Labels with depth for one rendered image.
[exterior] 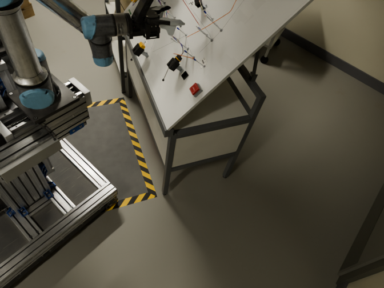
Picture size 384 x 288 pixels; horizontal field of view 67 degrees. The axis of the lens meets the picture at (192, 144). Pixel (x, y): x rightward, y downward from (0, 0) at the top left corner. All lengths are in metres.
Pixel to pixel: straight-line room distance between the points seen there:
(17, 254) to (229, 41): 1.76
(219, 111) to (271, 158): 1.08
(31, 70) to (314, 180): 2.44
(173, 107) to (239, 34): 0.53
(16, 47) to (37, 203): 1.35
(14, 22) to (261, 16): 1.08
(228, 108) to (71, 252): 1.47
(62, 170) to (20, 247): 0.57
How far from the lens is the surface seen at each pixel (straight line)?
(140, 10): 1.13
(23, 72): 1.18
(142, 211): 2.36
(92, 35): 1.11
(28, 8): 4.27
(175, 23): 1.13
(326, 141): 3.29
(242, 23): 1.64
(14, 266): 2.16
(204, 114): 1.89
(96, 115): 2.92
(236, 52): 1.57
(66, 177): 2.33
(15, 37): 1.09
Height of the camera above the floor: 2.17
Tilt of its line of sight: 53 degrees down
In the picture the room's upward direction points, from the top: 13 degrees clockwise
